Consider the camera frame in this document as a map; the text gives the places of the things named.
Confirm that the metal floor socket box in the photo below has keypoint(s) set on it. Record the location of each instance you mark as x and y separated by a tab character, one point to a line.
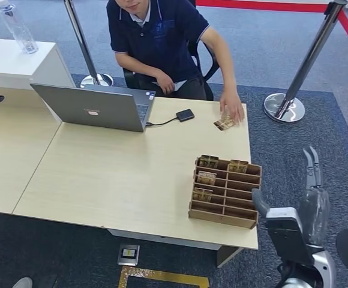
128	254

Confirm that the black card reader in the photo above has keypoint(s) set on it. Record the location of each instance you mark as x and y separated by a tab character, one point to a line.
185	115

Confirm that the grey laptop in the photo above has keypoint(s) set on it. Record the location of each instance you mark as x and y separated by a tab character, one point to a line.
96	107

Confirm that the person's foot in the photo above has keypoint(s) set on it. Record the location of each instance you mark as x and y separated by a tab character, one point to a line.
22	283

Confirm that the clear plastic water bottle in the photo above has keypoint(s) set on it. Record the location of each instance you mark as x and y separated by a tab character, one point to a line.
19	30

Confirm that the chrome stanchion post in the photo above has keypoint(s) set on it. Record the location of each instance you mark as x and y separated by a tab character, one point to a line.
82	39
309	59

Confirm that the wooden card holder box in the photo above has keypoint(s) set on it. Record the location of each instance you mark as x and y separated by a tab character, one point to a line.
225	216

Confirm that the white cabinet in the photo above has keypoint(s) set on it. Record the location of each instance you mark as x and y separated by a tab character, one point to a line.
17	63

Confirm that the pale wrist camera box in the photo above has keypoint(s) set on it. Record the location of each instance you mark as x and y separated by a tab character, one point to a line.
287	238

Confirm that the person's left hand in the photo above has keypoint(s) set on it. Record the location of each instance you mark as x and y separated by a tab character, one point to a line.
232	105

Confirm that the person's left forearm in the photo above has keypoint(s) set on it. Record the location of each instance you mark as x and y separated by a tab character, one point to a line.
226	67

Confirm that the person's right forearm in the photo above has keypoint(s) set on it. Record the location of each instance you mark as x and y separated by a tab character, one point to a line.
137	67

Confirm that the black office chair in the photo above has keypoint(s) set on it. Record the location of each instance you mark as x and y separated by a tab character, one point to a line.
192	47

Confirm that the person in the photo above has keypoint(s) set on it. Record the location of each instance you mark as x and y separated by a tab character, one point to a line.
161	39

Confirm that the desk leg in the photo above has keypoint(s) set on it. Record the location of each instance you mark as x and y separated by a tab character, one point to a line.
228	256

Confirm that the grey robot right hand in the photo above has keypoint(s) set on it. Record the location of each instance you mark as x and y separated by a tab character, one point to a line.
315	216

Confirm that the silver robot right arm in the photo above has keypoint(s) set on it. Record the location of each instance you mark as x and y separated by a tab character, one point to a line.
327	266

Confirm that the person's right hand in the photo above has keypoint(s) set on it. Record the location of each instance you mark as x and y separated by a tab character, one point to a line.
165	83

